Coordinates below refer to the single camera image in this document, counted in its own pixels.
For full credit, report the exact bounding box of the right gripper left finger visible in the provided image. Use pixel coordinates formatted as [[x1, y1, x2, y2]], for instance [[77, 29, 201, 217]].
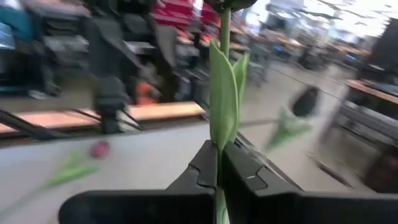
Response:
[[58, 139, 218, 224]]

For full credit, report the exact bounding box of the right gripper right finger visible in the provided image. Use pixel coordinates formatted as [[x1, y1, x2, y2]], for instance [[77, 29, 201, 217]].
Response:
[[222, 141, 398, 224]]

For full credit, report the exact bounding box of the dark red artificial tulip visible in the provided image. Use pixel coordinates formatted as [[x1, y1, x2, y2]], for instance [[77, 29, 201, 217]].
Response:
[[0, 141, 111, 218]]

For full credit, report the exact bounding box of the black artificial tulip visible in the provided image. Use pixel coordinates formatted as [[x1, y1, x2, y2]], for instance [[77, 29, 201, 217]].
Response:
[[264, 86, 321, 153], [203, 0, 259, 224]]

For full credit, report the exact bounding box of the wooden table side board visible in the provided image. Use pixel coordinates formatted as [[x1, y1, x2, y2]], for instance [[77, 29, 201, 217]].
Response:
[[0, 101, 206, 134]]

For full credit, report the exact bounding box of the red tool cabinet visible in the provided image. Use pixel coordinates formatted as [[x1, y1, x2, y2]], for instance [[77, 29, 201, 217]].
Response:
[[152, 0, 218, 29]]

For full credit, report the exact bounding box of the black aluminium table frame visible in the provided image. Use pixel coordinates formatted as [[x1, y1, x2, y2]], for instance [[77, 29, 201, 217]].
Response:
[[0, 107, 355, 190]]

